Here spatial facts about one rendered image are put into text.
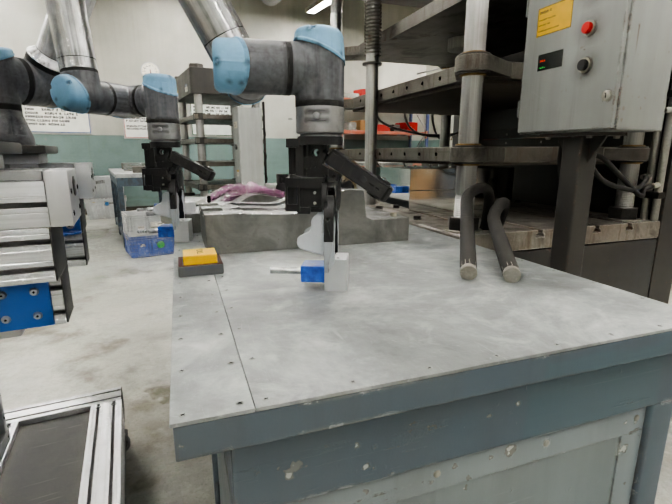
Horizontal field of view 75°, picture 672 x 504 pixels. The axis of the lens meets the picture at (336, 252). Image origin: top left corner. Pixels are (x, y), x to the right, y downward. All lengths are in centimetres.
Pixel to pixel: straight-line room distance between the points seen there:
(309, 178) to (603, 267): 128
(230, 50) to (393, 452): 55
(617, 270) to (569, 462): 116
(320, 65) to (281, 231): 45
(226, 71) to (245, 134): 494
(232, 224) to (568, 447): 74
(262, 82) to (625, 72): 82
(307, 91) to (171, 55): 799
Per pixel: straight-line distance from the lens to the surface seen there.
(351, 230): 106
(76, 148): 837
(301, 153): 69
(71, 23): 116
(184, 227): 115
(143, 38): 862
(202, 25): 81
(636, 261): 187
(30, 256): 85
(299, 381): 45
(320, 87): 67
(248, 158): 560
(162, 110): 114
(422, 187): 177
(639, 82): 124
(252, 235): 100
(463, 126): 136
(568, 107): 126
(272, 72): 67
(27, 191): 83
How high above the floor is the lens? 102
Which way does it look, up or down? 13 degrees down
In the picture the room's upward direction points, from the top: straight up
